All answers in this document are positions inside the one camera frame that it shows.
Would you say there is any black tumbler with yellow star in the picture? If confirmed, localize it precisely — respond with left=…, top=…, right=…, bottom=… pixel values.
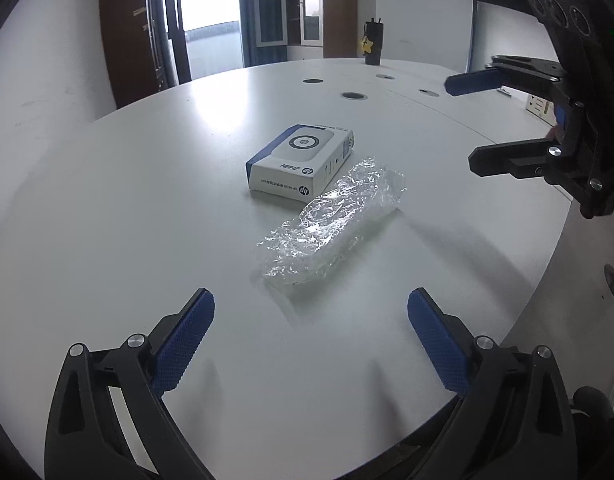
left=363, top=18, right=385, bottom=67

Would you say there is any white and blue box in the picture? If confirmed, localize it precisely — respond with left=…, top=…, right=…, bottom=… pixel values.
left=245, top=123, right=354, bottom=203

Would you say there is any glass balcony door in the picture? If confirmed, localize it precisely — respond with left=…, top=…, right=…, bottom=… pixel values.
left=159, top=0, right=245, bottom=86

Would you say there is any tall brown wooden cabinet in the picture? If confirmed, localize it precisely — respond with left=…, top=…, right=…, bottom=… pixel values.
left=98, top=0, right=163, bottom=110

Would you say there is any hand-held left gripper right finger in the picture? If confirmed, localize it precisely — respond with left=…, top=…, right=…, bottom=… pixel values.
left=407, top=287, right=578, bottom=480

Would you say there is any clear plastic wrap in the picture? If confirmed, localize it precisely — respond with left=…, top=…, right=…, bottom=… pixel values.
left=256, top=157, right=408, bottom=289

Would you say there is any brown cabinet with glass doors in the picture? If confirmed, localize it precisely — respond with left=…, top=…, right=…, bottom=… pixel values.
left=297, top=0, right=358, bottom=59

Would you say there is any grey glass door cabinet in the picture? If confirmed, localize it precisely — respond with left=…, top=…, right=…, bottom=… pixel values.
left=253, top=0, right=289, bottom=48

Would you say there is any black round object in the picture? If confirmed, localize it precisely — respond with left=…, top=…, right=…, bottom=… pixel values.
left=574, top=386, right=614, bottom=421

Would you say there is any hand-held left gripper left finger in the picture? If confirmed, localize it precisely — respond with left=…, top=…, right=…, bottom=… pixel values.
left=44, top=287, right=217, bottom=480

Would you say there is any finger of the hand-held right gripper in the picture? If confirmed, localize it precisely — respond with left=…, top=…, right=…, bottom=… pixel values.
left=444, top=55, right=570, bottom=98
left=468, top=137, right=569, bottom=181

